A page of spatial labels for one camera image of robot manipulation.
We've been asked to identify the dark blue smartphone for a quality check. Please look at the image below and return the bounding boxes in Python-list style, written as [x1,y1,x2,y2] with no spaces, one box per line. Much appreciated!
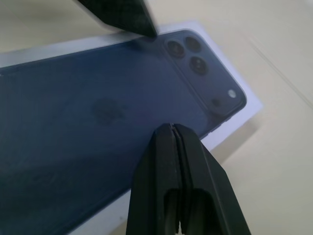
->
[0,29,247,235]

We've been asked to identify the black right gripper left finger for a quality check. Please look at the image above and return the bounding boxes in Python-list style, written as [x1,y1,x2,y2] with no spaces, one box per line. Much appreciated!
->
[126,123,183,235]

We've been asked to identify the white phone box base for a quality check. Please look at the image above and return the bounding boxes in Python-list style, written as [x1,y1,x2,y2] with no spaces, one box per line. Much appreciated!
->
[0,21,265,235]

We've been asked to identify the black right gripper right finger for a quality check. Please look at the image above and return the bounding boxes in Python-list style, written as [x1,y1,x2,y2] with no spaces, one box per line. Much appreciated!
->
[172,123,252,235]

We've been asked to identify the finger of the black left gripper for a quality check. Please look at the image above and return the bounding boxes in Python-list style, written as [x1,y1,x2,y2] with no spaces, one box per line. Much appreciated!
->
[75,0,157,38]

